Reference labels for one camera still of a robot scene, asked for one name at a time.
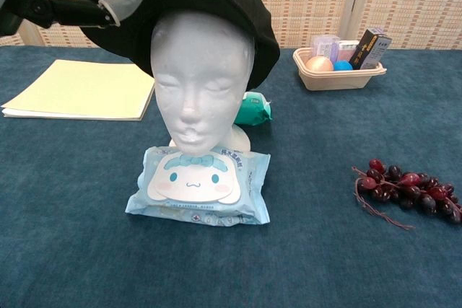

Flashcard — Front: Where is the black gold print box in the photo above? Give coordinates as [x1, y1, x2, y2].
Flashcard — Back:
[349, 28, 380, 70]

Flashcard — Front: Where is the blue cartoon wet wipes pack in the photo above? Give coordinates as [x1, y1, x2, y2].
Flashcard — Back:
[124, 144, 271, 225]

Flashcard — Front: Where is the green tissue pack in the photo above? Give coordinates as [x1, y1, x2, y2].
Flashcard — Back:
[233, 90, 274, 128]

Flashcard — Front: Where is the yellow paper notebook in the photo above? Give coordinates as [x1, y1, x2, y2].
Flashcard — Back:
[1, 59, 155, 122]

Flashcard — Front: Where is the pink white box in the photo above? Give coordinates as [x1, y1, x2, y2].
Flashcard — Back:
[337, 40, 361, 62]

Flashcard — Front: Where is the white foam mannequin head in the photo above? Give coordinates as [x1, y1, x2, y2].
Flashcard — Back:
[150, 10, 256, 154]

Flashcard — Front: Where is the translucent purple box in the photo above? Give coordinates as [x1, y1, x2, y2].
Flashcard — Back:
[310, 35, 341, 61]

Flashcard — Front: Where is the dark red grape bunch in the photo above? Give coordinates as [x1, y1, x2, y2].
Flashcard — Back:
[352, 158, 462, 230]

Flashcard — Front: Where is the peach ball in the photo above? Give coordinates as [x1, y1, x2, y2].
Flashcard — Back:
[306, 56, 334, 73]

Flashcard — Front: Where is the purple grey box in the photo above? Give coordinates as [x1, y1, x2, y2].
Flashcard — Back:
[367, 26, 393, 69]

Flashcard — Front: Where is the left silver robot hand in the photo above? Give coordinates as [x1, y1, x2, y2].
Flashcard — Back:
[0, 0, 154, 38]

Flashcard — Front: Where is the beige plastic tray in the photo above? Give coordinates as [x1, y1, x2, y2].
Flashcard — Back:
[292, 47, 388, 92]

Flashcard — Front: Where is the blue table cloth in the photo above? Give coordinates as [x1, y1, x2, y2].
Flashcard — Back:
[0, 45, 462, 308]

